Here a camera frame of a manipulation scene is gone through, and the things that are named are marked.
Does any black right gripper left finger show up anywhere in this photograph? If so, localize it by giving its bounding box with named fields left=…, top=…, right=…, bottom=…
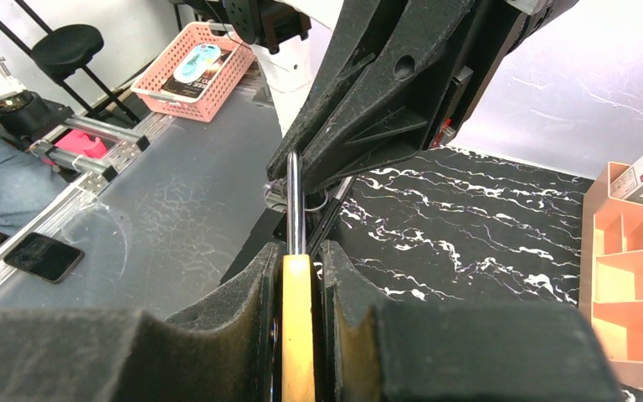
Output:
left=0, top=243, right=282, bottom=401

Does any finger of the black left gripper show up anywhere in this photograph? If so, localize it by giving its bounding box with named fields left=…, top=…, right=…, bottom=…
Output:
left=267, top=1, right=408, bottom=181

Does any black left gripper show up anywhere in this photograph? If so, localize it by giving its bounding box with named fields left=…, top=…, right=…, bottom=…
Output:
left=302, top=1, right=577, bottom=190

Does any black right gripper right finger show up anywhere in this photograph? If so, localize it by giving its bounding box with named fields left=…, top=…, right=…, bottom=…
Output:
left=320, top=241, right=623, bottom=401

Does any large brass padlock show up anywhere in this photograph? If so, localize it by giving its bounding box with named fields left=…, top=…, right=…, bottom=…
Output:
left=281, top=151, right=316, bottom=401

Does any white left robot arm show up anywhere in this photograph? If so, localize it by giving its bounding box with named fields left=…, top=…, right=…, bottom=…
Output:
left=191, top=0, right=573, bottom=192

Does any pink perforated basket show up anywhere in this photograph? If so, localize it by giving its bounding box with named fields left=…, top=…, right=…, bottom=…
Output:
left=131, top=22, right=255, bottom=122

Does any black smartphone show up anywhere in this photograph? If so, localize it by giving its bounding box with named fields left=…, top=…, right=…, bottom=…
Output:
left=3, top=233, right=85, bottom=284

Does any orange plastic file organizer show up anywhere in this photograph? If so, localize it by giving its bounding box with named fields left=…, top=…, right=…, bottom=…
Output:
left=578, top=162, right=643, bottom=391

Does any black round stool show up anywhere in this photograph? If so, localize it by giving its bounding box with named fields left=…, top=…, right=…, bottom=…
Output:
left=0, top=0, right=140, bottom=126

